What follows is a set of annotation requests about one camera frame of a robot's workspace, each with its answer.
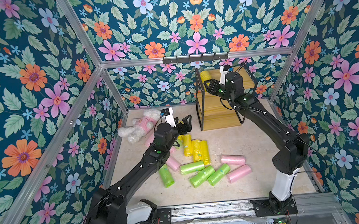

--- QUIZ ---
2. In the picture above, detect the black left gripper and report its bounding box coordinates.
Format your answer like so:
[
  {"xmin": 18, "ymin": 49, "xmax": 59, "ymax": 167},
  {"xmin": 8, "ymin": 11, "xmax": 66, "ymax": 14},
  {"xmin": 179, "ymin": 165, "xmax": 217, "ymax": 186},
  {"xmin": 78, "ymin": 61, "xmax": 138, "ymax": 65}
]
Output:
[{"xmin": 160, "ymin": 115, "xmax": 193, "ymax": 153}]

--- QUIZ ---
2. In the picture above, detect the yellow trash bag roll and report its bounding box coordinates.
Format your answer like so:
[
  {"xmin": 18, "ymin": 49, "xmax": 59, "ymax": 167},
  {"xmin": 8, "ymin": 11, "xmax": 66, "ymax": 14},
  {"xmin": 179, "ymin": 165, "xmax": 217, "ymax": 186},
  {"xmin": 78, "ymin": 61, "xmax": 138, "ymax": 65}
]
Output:
[
  {"xmin": 191, "ymin": 140, "xmax": 202, "ymax": 162},
  {"xmin": 182, "ymin": 134, "xmax": 193, "ymax": 157},
  {"xmin": 200, "ymin": 140, "xmax": 211, "ymax": 165},
  {"xmin": 199, "ymin": 71, "xmax": 212, "ymax": 85},
  {"xmin": 177, "ymin": 135, "xmax": 184, "ymax": 148}
]

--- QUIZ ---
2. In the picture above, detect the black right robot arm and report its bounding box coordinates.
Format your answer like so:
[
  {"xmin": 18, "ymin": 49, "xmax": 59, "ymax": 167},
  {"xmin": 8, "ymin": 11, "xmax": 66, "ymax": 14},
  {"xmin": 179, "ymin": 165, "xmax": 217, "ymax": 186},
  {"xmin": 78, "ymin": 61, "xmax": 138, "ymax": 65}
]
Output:
[{"xmin": 204, "ymin": 72, "xmax": 309, "ymax": 212}]

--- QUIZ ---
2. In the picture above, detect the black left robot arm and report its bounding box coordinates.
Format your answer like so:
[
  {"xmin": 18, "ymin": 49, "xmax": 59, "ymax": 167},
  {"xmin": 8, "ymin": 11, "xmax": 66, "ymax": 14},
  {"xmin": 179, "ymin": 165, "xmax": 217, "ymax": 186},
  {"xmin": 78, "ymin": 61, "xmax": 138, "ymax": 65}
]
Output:
[{"xmin": 84, "ymin": 115, "xmax": 192, "ymax": 224}]

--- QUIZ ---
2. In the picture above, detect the pink trash bag roll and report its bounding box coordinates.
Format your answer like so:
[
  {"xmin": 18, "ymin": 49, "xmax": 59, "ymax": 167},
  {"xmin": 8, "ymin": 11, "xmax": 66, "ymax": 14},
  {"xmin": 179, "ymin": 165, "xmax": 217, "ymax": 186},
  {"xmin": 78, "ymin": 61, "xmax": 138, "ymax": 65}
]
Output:
[
  {"xmin": 221, "ymin": 155, "xmax": 246, "ymax": 166},
  {"xmin": 145, "ymin": 134, "xmax": 155, "ymax": 147},
  {"xmin": 227, "ymin": 164, "xmax": 252, "ymax": 183},
  {"xmin": 166, "ymin": 156, "xmax": 181, "ymax": 172}
]

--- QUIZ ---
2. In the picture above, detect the green trash bag roll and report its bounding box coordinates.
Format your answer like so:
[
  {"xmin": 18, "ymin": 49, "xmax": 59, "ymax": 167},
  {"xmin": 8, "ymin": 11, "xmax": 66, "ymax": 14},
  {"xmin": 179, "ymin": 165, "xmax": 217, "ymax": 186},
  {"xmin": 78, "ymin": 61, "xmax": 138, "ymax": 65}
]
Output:
[
  {"xmin": 158, "ymin": 165, "xmax": 175, "ymax": 188},
  {"xmin": 190, "ymin": 166, "xmax": 215, "ymax": 188},
  {"xmin": 180, "ymin": 161, "xmax": 205, "ymax": 175},
  {"xmin": 207, "ymin": 163, "xmax": 230, "ymax": 186}
]

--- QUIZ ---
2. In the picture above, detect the white pink plush toy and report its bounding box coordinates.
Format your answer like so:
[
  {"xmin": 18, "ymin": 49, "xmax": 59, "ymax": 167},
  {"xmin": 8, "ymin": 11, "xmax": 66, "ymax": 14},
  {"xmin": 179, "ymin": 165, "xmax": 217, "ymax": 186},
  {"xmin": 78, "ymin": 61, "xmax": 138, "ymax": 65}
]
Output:
[{"xmin": 118, "ymin": 109, "xmax": 161, "ymax": 144}]

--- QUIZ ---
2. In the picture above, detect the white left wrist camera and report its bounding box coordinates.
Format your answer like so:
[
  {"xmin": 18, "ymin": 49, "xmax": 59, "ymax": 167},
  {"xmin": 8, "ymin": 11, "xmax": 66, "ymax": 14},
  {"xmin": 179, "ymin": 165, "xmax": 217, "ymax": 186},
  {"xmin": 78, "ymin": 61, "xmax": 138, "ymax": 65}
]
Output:
[{"xmin": 160, "ymin": 107, "xmax": 176, "ymax": 127}]

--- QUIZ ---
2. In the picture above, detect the wooden shelf with black frame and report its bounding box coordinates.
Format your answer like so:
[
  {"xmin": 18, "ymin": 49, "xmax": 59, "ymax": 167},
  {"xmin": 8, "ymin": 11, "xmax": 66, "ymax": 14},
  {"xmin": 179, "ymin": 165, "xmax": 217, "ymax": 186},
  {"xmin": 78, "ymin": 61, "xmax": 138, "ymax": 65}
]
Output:
[{"xmin": 195, "ymin": 63, "xmax": 268, "ymax": 131}]

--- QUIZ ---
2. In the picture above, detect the black wall hook rail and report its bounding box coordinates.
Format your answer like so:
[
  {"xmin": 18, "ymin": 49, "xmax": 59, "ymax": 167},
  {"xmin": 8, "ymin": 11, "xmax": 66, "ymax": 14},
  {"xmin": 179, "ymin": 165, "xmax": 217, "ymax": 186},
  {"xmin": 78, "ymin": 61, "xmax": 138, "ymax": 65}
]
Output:
[{"xmin": 161, "ymin": 52, "xmax": 229, "ymax": 64}]

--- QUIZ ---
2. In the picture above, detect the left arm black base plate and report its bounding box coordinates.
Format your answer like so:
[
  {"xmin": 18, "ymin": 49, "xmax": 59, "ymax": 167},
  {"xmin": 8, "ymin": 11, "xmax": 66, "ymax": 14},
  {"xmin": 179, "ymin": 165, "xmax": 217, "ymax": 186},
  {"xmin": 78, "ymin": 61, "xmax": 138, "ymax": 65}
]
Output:
[{"xmin": 136, "ymin": 208, "xmax": 172, "ymax": 224}]

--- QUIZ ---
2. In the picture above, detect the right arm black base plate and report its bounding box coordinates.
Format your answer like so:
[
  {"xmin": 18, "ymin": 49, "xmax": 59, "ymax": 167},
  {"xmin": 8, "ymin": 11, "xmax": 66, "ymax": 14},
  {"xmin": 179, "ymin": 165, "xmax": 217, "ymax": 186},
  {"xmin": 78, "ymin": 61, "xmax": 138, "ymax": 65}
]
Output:
[{"xmin": 250, "ymin": 196, "xmax": 298, "ymax": 217}]

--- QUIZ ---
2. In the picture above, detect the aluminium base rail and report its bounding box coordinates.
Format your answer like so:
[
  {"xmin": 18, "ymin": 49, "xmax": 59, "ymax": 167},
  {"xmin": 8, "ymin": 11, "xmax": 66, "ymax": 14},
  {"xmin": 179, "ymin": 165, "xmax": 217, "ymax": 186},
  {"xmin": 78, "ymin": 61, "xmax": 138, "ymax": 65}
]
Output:
[{"xmin": 157, "ymin": 193, "xmax": 352, "ymax": 224}]

